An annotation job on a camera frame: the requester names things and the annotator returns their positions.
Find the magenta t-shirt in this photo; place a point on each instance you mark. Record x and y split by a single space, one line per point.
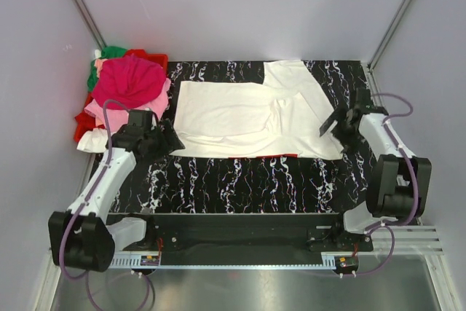
130 80

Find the white t-shirt in bin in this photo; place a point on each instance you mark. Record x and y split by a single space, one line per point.
94 141

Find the red t-shirt in bin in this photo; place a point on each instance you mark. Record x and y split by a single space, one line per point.
85 123

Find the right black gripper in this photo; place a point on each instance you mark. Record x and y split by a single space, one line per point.
350 143

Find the right aluminium frame post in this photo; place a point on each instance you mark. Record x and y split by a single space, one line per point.
389 33

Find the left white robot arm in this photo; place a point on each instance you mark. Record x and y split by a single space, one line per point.
80 236

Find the left aluminium frame post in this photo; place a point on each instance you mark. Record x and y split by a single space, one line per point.
90 23

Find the white slotted cable duct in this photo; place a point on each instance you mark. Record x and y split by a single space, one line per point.
228 260

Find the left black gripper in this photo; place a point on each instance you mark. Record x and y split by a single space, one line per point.
174 143

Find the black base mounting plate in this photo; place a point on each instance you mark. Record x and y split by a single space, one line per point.
262 233

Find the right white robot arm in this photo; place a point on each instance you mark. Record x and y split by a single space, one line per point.
398 187

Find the light pink t-shirt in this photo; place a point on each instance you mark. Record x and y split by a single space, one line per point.
118 118

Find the aluminium frame post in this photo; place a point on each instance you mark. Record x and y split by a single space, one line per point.
90 23
389 33

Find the green t-shirt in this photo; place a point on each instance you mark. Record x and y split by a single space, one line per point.
109 52

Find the white coca-cola t-shirt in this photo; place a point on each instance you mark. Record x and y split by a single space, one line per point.
280 116

